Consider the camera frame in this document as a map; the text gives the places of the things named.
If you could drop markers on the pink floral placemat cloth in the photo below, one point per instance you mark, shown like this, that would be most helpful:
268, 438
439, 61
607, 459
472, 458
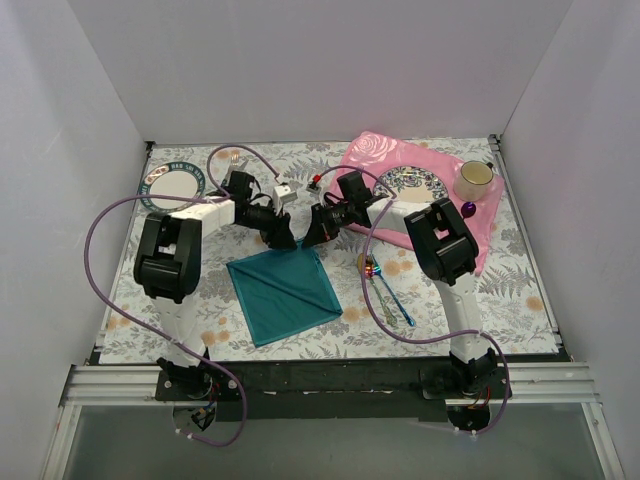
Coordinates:
378, 153

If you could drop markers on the teal cloth napkin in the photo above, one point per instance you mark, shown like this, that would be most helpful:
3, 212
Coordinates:
283, 293

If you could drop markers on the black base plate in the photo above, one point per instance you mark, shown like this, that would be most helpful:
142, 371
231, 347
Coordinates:
386, 388

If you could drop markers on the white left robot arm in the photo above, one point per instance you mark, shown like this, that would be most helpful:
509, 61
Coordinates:
169, 259

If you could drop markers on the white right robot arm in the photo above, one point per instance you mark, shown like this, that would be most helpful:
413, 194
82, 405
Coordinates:
446, 252

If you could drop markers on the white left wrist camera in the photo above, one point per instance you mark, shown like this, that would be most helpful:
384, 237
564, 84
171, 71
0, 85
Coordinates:
283, 194

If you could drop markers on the iridescent gold spoon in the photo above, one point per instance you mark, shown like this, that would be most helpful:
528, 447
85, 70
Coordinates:
367, 265

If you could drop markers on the purple metallic spoon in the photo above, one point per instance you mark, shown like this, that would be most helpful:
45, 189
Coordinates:
468, 210

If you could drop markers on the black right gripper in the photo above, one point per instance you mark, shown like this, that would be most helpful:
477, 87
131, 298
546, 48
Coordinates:
320, 226

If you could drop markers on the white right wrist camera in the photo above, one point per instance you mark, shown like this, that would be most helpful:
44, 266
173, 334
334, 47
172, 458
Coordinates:
314, 185

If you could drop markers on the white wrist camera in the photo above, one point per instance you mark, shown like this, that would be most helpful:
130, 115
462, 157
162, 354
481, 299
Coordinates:
283, 194
314, 185

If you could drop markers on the blue floral white plate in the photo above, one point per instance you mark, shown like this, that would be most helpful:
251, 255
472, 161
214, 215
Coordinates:
414, 184

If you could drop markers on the iridescent blue fork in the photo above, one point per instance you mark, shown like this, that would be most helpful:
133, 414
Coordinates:
378, 272

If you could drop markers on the green rimmed white plate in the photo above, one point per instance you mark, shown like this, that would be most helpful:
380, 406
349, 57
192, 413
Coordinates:
179, 179

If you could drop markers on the cream ceramic mug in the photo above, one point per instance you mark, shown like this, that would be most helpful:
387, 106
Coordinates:
474, 180

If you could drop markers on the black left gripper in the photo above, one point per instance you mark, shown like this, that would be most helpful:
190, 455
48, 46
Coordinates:
273, 228

